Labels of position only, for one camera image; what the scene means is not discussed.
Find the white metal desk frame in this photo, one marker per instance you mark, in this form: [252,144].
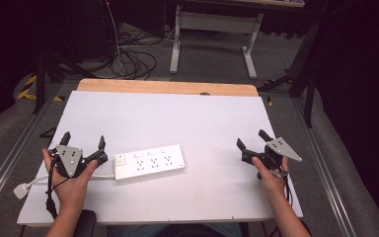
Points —
[215,21]

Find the black chair armrest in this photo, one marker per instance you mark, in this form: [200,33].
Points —
[85,223]

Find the person's right hand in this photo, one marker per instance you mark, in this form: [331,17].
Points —
[273,182]

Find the wooden table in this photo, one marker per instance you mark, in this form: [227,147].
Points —
[164,87]

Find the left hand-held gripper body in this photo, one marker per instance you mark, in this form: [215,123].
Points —
[69,159]

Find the person's left hand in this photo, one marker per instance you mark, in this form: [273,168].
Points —
[69,192]

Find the black metal stand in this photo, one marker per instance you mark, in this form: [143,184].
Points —
[304,82]
[41,82]

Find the black triangular bracket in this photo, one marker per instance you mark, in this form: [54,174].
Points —
[48,133]

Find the aluminium floor rail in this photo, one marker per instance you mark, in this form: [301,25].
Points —
[10,161]
[322,164]

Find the white board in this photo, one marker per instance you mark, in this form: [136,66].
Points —
[177,125]

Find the white plug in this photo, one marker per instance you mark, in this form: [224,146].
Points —
[21,191]

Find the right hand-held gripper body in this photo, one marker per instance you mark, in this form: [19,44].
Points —
[281,148]

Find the yellow black floor tape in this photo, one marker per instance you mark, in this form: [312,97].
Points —
[29,90]

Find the white power strip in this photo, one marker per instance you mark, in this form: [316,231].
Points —
[149,163]

